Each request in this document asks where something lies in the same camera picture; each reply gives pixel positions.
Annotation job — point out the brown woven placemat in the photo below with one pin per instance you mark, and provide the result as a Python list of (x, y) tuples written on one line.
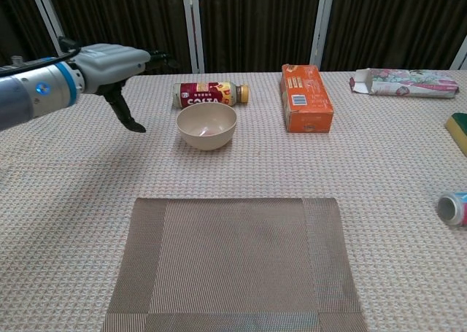
[(233, 259)]

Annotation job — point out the green yellow sponge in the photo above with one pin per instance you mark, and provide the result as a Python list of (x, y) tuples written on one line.
[(460, 127)]

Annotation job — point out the pink floral carton box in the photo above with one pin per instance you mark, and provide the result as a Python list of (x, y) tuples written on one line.
[(408, 84)]

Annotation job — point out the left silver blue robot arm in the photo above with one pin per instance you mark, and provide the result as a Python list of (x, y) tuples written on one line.
[(33, 91)]

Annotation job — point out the light brown bowl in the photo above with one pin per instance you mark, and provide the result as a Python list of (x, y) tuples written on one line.
[(206, 127)]

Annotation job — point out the blue plastic wrap roll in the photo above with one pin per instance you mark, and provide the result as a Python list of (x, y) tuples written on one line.
[(454, 208)]

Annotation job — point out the beige woven tablecloth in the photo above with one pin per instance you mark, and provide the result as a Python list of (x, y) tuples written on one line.
[(73, 219)]

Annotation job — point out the orange carton box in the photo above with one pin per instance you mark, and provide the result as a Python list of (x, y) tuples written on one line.
[(308, 102)]

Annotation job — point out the red Costa coffee bottle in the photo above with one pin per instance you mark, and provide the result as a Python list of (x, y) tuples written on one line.
[(204, 95)]

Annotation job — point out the white screen frame post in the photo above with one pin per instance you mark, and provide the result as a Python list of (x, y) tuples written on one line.
[(321, 25), (45, 14), (192, 25), (460, 54)]

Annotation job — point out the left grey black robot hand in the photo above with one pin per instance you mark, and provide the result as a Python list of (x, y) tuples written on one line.
[(109, 60)]

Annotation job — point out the dark pleated curtain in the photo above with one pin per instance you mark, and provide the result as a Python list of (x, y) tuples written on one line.
[(255, 18)]

